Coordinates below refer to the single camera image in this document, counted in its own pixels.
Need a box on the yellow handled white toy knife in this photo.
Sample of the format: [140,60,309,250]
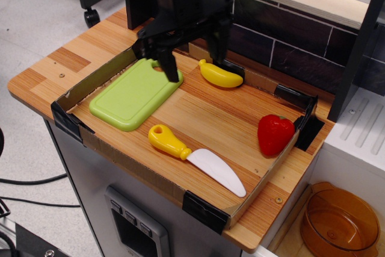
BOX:
[148,125,247,198]

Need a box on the grey toy oven front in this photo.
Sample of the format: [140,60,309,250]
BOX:
[105,187,171,257]

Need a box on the red toy strawberry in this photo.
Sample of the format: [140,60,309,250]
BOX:
[257,114,295,156]

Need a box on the black floor cable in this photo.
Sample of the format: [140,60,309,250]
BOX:
[0,173,68,186]

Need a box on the dark grey cabinet post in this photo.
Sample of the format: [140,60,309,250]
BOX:
[328,0,384,122]

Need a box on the yellow toy banana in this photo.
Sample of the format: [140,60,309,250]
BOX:
[199,59,244,88]

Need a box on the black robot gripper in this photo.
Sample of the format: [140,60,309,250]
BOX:
[136,0,233,82]

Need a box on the green plastic cutting board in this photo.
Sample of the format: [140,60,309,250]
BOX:
[89,59,183,132]

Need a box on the white toy sink counter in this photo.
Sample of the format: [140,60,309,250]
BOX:
[324,88,384,178]

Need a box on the cardboard fence with black tape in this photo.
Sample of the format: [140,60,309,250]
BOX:
[50,25,325,235]

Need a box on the orange transparent plastic bowl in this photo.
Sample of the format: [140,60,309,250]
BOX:
[300,182,380,256]

